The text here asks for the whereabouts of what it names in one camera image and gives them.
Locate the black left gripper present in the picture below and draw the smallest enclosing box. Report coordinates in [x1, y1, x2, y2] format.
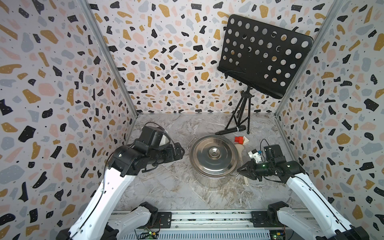
[149, 141, 187, 166]

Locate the stainless steel pot lid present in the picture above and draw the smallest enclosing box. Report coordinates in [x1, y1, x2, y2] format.
[189, 134, 240, 179]

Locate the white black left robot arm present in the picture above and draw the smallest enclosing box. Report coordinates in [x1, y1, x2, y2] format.
[56, 122, 185, 240]

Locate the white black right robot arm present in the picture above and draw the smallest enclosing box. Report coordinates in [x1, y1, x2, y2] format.
[237, 145, 370, 240]

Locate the white card piece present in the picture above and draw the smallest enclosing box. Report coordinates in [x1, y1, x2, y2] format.
[242, 136, 249, 145]

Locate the red block toy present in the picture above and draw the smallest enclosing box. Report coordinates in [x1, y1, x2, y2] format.
[235, 136, 245, 145]

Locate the black microphone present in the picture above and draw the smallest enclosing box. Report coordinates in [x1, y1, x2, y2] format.
[215, 125, 246, 136]

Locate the black music stand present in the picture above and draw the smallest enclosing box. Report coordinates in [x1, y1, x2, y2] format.
[217, 15, 314, 133]

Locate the aluminium mounting rail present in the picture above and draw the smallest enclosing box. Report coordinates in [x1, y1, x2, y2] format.
[83, 208, 325, 240]

